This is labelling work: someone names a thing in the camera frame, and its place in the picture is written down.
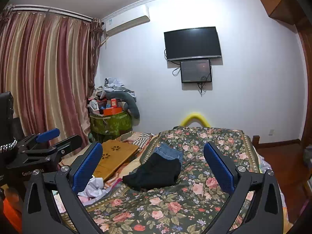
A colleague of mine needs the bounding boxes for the orange box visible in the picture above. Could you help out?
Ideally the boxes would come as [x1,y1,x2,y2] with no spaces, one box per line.
[103,107,123,116]

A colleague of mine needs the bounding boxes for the floral green bedspread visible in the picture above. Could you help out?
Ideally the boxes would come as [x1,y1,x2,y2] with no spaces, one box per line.
[86,126,260,233]

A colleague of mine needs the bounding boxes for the wooden wardrobe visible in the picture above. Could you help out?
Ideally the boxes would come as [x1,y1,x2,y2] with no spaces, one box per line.
[252,0,311,150]

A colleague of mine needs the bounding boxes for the striped pink curtain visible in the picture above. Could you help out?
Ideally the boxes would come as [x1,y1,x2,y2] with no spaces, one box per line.
[1,10,103,146]

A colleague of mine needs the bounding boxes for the wooden lap desk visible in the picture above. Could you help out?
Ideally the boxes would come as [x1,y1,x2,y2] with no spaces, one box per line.
[93,140,139,181]

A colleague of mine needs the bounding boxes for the white crumpled cloth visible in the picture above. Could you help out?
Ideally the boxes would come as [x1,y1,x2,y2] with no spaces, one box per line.
[78,176,106,199]

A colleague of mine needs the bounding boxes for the blue folded jeans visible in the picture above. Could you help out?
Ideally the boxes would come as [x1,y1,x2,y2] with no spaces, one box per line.
[153,143,183,164]

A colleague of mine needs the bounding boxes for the grey plush pillow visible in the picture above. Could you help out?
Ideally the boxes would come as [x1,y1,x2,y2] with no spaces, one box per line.
[105,91,140,119]

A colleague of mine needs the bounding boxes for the green fabric storage bin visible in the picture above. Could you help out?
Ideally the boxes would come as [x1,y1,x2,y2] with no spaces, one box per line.
[90,111,132,137]

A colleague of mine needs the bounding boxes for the black wall television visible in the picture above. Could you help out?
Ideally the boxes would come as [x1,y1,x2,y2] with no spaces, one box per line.
[164,27,222,61]

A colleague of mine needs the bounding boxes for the white air conditioner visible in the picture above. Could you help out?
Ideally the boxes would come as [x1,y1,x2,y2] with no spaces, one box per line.
[105,5,150,36]

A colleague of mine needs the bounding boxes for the black pants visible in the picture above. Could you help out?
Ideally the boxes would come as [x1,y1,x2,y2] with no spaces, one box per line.
[122,153,181,191]

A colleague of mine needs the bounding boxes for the yellow foam bed rail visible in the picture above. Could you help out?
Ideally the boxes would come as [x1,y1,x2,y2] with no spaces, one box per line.
[180,112,211,128]

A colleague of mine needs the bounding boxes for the left hand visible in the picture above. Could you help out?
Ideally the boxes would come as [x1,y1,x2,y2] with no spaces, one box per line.
[4,188,23,213]

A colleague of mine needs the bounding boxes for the small wall monitor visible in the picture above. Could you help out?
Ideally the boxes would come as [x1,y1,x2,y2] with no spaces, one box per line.
[180,60,212,83]

